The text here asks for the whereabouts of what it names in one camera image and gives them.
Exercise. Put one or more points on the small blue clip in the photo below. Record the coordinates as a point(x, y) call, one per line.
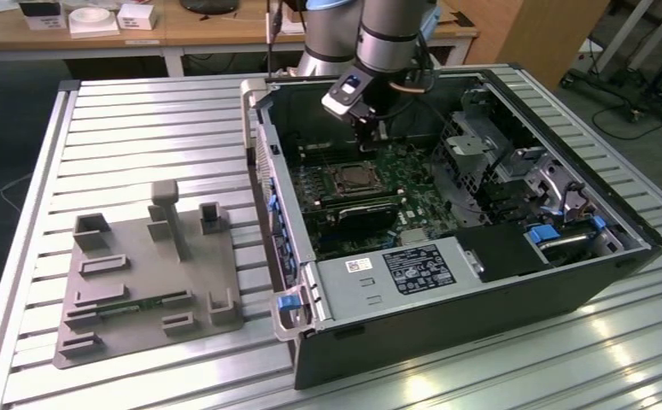
point(596, 224)

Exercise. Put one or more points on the black plastic shroud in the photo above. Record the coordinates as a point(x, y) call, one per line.
point(500, 252)

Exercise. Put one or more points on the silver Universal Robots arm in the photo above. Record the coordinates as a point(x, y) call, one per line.
point(387, 47)

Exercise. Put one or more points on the metal disk bay cage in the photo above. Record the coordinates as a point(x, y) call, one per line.
point(467, 147)

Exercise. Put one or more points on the wooden cabinet panel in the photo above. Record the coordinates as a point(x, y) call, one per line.
point(535, 42)

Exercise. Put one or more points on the black open PC case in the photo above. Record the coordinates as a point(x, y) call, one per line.
point(450, 333)

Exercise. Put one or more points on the grey parts rack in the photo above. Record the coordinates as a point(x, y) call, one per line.
point(136, 256)

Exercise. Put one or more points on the wheeled equipment cart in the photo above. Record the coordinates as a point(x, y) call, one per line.
point(643, 77)

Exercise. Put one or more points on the black round object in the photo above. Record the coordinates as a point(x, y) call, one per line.
point(207, 5)

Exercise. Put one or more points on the black graphics card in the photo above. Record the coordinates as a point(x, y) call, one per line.
point(364, 220)

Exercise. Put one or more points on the blue disk carrier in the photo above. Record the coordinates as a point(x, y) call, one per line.
point(540, 235)

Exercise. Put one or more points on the white printed cardboard box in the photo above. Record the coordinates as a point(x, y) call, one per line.
point(134, 17)

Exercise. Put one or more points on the white box with black top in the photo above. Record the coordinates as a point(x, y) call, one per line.
point(42, 13)

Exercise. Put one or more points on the white box with round hollow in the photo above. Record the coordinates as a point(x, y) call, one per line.
point(92, 23)

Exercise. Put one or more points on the green motherboard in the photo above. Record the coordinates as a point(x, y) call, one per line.
point(422, 200)

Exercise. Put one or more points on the CPU socket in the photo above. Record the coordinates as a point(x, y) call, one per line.
point(343, 195)

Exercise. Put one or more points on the wooden desk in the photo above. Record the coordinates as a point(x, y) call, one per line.
point(0, 34)

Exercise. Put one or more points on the blue case latch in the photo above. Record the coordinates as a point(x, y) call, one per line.
point(287, 302)

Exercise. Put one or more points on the small silver heatsink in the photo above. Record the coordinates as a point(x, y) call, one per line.
point(415, 236)

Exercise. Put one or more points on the green RAM stick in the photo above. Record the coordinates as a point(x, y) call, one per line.
point(136, 306)

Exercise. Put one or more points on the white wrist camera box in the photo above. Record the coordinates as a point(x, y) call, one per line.
point(341, 96)

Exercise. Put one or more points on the silver power supply unit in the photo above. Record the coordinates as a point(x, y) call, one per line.
point(359, 294)

